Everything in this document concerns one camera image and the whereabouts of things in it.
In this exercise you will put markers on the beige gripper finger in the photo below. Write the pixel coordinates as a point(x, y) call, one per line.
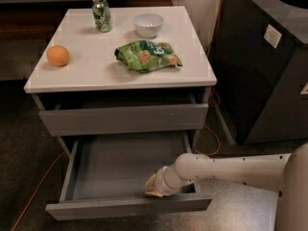
point(154, 193)
point(150, 183)

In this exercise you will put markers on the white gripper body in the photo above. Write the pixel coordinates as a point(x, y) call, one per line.
point(161, 179)

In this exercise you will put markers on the grey drawer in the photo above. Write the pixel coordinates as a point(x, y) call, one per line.
point(106, 174)
point(133, 118)

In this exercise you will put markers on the orange fruit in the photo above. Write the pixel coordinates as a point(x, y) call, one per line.
point(58, 55)

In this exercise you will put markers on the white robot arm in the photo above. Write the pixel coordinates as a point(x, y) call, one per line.
point(285, 174)

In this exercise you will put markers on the grey top drawer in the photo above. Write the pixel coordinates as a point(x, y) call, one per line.
point(133, 118)

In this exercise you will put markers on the grey drawer cabinet white top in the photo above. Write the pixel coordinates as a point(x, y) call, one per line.
point(119, 83)

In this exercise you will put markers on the green chip bag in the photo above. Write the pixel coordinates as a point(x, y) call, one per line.
point(146, 56)

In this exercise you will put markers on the black trash bin cabinet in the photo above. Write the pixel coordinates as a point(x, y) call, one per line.
point(260, 57)

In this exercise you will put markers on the white bowl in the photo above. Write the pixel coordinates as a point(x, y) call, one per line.
point(148, 25)

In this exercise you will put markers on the green soda can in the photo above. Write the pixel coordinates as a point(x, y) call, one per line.
point(101, 14)

